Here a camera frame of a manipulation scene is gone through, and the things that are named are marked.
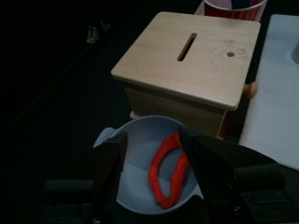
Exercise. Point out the small metal bracket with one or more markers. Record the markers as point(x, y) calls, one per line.
point(91, 35)

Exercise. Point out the wooden box with slot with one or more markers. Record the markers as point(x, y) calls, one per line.
point(187, 73)

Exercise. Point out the grey bowl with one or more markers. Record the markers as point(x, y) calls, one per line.
point(141, 175)

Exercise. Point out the red plastic cup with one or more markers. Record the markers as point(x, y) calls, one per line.
point(218, 13)

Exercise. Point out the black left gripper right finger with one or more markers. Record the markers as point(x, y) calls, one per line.
point(210, 180)

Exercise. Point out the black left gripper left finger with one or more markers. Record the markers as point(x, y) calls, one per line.
point(108, 175)

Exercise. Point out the white cutting mat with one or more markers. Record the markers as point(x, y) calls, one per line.
point(273, 116)

